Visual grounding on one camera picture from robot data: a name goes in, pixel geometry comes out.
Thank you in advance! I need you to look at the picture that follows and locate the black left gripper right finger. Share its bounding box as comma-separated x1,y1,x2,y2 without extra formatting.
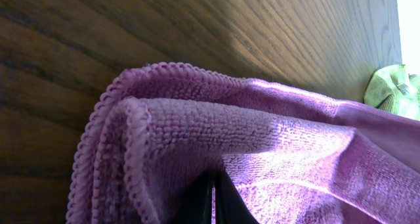
215,171,259,224

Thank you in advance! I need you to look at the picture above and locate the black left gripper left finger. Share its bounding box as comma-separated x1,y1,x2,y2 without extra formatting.
169,171,213,224

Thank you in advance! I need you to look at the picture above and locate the pink microfiber cloth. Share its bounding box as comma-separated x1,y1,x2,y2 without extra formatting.
66,62,419,223

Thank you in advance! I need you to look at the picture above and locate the olive green cloth on pile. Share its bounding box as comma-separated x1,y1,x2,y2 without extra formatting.
363,64,419,120

